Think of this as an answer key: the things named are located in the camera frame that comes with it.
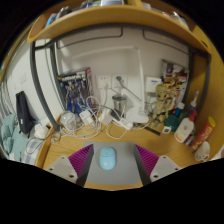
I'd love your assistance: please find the wooden shelf unit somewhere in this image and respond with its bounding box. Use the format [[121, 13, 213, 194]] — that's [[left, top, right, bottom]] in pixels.
[[27, 0, 210, 55]]

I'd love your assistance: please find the small blue bottle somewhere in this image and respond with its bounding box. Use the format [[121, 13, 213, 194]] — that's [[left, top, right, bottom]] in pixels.
[[174, 101, 186, 118]]

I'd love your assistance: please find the colourful figure box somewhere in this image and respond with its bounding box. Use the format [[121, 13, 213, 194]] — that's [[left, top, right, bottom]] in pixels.
[[160, 59, 190, 101]]

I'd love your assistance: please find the white wall socket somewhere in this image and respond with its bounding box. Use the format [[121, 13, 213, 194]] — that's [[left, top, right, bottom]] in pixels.
[[95, 74, 113, 90], [111, 73, 129, 90]]

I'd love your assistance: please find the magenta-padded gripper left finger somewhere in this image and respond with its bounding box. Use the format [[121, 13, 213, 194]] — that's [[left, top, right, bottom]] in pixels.
[[45, 143, 95, 188]]

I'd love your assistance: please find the blue spray bottle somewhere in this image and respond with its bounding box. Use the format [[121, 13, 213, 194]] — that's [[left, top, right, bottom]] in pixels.
[[184, 89, 200, 119]]

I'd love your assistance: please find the light blue computer mouse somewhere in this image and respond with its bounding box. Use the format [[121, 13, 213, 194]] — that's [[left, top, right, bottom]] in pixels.
[[99, 146, 118, 171]]

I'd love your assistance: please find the white tissue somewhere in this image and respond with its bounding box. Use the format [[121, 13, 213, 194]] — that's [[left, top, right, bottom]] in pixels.
[[33, 121, 51, 140]]

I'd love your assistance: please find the dark green round container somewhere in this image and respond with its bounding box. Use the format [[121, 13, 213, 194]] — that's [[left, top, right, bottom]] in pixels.
[[163, 114, 181, 133]]

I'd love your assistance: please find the steel cup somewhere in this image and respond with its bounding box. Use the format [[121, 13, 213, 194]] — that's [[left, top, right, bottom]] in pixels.
[[112, 94, 128, 113]]

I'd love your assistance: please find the white power strip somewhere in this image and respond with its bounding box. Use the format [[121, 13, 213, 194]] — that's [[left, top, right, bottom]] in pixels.
[[114, 117, 135, 131]]

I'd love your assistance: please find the orange chips can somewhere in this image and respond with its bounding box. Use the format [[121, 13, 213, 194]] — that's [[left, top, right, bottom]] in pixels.
[[189, 115, 217, 153]]

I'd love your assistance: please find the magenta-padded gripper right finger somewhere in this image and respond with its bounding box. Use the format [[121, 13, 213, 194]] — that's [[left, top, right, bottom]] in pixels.
[[133, 143, 184, 187]]

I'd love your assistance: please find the blue robot model box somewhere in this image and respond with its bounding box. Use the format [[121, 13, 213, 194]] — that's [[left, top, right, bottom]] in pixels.
[[57, 67, 95, 115]]

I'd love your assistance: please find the clear plastic jar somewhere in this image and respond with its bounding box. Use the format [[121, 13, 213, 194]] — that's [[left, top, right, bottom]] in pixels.
[[59, 111, 78, 131]]

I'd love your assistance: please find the white charger block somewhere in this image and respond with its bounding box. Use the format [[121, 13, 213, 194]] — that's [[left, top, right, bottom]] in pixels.
[[78, 109, 95, 126], [98, 108, 115, 126]]

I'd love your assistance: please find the grey gooseneck light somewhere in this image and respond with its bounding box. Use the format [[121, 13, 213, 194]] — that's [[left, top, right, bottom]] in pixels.
[[115, 75, 143, 102]]

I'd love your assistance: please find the white red-pump lotion bottle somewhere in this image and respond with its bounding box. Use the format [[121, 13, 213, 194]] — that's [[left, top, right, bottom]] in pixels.
[[173, 109, 198, 144]]

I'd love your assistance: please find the black bag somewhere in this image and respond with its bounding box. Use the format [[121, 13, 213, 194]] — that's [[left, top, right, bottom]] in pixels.
[[15, 90, 36, 135]]

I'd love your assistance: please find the teal checked bedding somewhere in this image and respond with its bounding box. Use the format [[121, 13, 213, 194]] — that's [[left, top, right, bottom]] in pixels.
[[0, 113, 43, 165]]

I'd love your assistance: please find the white cable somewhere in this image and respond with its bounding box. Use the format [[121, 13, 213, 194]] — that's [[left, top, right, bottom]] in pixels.
[[59, 94, 135, 141]]

